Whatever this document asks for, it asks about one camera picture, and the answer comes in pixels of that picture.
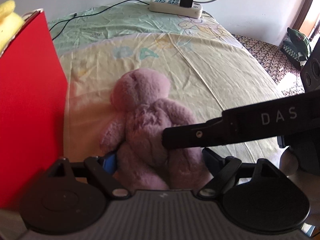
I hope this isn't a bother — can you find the black charging cable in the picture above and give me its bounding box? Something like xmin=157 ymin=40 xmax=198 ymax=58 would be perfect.
xmin=48 ymin=0 xmax=196 ymax=41

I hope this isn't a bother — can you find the patterned cloth covered table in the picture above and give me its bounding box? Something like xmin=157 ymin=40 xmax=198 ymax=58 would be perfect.
xmin=233 ymin=34 xmax=304 ymax=96

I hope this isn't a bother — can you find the green patterned fabric bag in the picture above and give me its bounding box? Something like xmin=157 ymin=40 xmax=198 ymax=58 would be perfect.
xmin=281 ymin=27 xmax=312 ymax=71

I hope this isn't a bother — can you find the white power strip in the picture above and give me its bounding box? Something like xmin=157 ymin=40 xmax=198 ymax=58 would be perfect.
xmin=149 ymin=0 xmax=203 ymax=19

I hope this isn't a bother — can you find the yellow tiger plush toy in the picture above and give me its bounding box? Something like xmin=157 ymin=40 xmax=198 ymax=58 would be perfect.
xmin=0 ymin=0 xmax=24 ymax=51

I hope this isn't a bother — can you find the pink plush teddy bear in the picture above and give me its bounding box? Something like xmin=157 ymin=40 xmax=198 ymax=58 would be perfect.
xmin=100 ymin=68 xmax=212 ymax=193

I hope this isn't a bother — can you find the red cardboard box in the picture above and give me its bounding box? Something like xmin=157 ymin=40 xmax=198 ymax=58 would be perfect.
xmin=1 ymin=11 xmax=67 ymax=211

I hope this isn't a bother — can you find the pastel cartoon bed sheet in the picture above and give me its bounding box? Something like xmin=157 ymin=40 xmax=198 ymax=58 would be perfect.
xmin=50 ymin=2 xmax=283 ymax=161

